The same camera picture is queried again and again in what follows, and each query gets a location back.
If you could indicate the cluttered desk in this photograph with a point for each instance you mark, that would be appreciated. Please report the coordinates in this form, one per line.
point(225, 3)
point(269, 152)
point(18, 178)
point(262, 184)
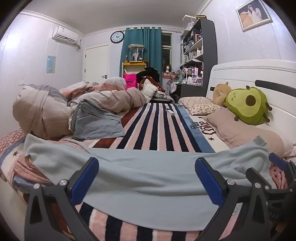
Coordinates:
point(185, 80)

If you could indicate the white bed headboard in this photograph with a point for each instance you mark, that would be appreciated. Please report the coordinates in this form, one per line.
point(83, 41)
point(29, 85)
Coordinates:
point(254, 71)

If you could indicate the framed wall photo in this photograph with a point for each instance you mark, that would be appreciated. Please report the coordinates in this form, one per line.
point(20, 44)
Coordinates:
point(253, 15)

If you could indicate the blue wall poster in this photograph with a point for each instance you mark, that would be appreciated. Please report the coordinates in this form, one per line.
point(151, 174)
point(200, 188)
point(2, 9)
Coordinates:
point(51, 64)

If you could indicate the pink grey striped duvet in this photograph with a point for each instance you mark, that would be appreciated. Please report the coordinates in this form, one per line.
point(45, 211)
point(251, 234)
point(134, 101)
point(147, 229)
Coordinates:
point(46, 109)

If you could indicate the grey blue cloth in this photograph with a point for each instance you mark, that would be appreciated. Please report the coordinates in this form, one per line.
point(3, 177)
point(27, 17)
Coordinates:
point(97, 125)

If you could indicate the white cushion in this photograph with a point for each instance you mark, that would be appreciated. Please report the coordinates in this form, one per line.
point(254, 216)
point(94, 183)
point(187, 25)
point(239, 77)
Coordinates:
point(149, 90)

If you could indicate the teal curtain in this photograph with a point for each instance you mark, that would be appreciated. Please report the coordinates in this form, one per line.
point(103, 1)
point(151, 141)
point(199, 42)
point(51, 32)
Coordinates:
point(152, 46)

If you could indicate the light blue pants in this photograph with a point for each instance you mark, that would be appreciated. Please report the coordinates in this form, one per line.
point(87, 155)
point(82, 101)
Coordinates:
point(150, 176)

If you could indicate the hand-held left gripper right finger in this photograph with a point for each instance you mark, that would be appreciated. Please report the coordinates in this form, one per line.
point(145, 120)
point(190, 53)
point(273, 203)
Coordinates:
point(208, 178)

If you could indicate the dark bookshelf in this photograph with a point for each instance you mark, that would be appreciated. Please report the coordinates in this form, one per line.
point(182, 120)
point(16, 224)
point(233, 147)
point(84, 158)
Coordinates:
point(209, 46)

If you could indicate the green avocado plush toy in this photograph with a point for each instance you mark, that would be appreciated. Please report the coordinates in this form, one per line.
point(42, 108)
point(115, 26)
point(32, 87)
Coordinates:
point(252, 109)

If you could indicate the pink shopping bag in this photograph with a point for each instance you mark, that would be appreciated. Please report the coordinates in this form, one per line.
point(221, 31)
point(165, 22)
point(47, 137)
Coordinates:
point(130, 81)

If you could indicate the white door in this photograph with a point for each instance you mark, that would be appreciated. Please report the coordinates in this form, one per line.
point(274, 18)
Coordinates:
point(97, 62)

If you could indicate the round wall clock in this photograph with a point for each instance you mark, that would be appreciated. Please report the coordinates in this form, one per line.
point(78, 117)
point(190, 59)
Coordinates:
point(117, 37)

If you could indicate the clear storage box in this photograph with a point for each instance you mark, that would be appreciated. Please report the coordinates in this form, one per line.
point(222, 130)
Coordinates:
point(189, 22)

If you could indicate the pink beige pillow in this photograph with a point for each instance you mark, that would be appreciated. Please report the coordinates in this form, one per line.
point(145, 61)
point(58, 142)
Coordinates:
point(240, 132)

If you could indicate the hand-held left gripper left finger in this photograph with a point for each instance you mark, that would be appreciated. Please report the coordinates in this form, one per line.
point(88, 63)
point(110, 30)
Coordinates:
point(85, 176)

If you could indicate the yellow shelf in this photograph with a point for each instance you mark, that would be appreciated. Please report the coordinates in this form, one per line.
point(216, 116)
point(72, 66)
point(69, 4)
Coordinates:
point(134, 63)

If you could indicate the white remote control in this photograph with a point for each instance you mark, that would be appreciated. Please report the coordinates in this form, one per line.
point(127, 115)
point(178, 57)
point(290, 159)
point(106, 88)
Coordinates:
point(170, 112)

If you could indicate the brown plush toy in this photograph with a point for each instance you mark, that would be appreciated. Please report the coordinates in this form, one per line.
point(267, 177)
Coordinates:
point(218, 92)

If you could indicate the glass display case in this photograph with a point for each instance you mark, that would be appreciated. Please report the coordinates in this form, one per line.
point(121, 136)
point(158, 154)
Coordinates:
point(136, 53)

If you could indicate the mannequin head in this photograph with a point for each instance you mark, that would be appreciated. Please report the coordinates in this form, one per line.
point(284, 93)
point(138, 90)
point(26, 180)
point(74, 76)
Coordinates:
point(167, 68)

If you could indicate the white air conditioner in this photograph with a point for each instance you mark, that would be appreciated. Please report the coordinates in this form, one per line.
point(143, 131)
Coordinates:
point(64, 34)

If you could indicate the window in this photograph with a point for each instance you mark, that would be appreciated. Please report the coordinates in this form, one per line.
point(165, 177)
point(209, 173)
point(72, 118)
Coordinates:
point(166, 39)

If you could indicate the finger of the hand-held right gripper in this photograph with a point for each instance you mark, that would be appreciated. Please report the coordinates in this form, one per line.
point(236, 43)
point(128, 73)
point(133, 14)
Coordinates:
point(251, 175)
point(275, 160)

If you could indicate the dark clothes pile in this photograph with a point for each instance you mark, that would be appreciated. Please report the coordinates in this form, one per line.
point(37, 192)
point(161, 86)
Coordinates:
point(150, 73)

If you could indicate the black bench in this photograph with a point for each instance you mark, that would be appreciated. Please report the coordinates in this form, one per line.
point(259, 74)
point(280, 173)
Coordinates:
point(161, 100)

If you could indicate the floral pillow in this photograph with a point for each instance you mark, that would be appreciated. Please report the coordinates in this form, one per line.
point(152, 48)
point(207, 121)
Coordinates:
point(201, 105)

